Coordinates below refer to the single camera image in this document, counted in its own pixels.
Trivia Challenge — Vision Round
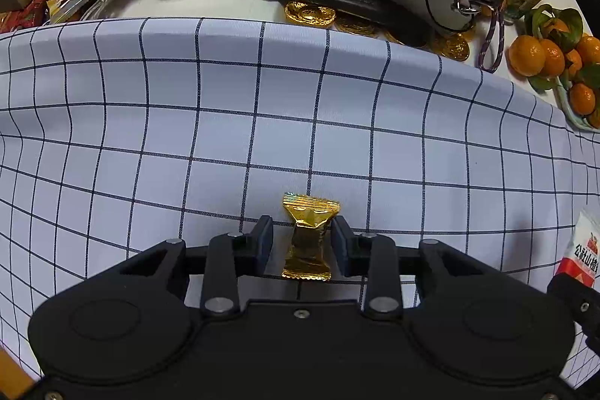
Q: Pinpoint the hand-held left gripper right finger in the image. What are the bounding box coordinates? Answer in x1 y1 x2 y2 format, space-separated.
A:
330 215 487 319

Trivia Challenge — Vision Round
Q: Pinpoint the purple braided cord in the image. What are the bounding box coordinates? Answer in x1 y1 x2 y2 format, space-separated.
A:
477 0 510 73

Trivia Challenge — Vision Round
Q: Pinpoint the red white snack packet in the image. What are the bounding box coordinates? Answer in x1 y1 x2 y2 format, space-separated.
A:
555 207 600 289

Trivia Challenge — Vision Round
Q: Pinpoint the gold chocolate coin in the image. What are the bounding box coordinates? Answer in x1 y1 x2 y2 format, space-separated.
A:
285 1 337 27
432 32 470 62
334 13 381 38

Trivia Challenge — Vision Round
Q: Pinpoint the gold foil candy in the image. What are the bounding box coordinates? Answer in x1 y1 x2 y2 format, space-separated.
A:
281 192 341 282

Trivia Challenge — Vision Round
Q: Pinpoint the pile of tangerines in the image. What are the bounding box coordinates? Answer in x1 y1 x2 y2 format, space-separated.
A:
508 5 600 130

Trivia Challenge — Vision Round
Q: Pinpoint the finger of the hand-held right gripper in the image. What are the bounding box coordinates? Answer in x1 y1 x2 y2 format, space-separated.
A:
546 276 600 350

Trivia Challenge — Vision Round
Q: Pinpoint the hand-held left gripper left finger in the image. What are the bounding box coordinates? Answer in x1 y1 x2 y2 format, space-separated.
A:
119 215 275 319

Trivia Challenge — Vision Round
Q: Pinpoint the white fruit plate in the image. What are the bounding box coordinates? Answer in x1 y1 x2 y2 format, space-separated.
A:
553 84 600 135

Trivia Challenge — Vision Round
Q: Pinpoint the blue checked tablecloth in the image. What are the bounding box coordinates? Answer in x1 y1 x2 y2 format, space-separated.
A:
0 16 600 388

